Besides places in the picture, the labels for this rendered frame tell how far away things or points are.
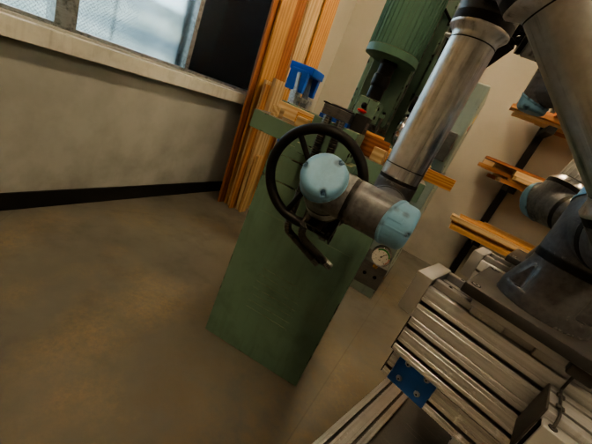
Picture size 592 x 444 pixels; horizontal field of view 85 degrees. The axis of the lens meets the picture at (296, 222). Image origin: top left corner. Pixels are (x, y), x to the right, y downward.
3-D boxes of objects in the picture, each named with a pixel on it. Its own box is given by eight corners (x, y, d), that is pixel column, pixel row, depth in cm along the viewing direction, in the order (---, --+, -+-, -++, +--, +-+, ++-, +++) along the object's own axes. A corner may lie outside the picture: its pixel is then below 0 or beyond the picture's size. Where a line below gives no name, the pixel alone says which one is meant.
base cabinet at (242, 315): (203, 328, 136) (259, 172, 112) (262, 277, 189) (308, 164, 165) (295, 388, 126) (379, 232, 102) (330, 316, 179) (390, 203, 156)
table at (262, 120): (233, 122, 101) (240, 104, 99) (272, 128, 129) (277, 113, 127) (417, 209, 88) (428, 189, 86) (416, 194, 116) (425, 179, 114)
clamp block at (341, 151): (301, 144, 95) (313, 114, 92) (314, 144, 108) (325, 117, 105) (346, 164, 92) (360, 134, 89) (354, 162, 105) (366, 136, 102)
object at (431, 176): (293, 122, 120) (298, 111, 119) (295, 122, 122) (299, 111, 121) (449, 191, 108) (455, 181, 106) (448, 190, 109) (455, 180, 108)
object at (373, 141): (314, 133, 110) (321, 114, 108) (315, 133, 111) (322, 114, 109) (381, 163, 105) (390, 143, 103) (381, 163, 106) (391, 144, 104)
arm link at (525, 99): (539, 109, 81) (568, 63, 77) (506, 106, 91) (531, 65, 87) (561, 121, 83) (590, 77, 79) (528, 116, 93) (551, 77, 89)
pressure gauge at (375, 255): (364, 265, 100) (376, 243, 97) (366, 262, 103) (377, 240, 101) (382, 276, 99) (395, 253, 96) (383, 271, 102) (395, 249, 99)
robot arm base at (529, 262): (588, 326, 59) (625, 282, 56) (591, 352, 48) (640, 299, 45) (503, 277, 68) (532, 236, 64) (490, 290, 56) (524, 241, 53)
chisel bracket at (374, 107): (349, 119, 109) (360, 94, 107) (356, 122, 122) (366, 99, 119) (369, 128, 108) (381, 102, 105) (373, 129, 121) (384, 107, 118)
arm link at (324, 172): (336, 209, 47) (286, 181, 48) (336, 226, 57) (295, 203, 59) (363, 165, 48) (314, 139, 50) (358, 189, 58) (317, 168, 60)
